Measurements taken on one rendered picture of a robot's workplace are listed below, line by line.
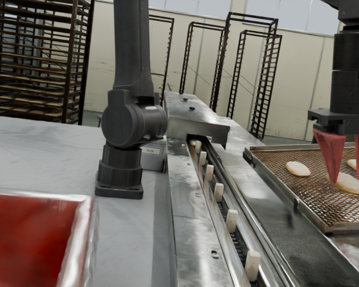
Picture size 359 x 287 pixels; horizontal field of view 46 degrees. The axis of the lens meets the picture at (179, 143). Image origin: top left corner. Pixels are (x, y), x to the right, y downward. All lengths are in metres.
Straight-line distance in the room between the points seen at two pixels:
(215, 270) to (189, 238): 0.08
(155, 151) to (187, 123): 0.27
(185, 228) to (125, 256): 0.08
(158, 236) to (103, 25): 7.29
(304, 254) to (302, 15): 7.62
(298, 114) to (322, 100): 0.50
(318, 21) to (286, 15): 0.58
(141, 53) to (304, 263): 0.43
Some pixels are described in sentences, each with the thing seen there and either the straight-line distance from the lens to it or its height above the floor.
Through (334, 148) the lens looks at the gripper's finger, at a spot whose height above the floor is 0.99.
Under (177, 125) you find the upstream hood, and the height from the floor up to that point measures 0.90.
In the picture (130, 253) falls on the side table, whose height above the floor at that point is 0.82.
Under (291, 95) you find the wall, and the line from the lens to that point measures 8.14.
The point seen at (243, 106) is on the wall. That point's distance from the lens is 7.93.
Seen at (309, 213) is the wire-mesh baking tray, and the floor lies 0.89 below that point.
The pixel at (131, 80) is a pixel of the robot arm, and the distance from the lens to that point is 0.75.
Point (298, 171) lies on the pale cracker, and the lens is 0.82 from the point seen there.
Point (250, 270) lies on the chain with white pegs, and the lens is 0.50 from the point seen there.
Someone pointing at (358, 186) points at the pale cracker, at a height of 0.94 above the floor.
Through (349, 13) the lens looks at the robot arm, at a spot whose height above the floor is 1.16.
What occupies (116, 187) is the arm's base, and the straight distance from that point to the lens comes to 0.77.
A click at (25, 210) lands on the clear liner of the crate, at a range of 0.44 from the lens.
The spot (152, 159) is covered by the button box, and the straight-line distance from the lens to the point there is 0.97.
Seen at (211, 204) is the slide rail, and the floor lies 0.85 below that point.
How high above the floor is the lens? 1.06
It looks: 10 degrees down
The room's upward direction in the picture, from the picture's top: 8 degrees clockwise
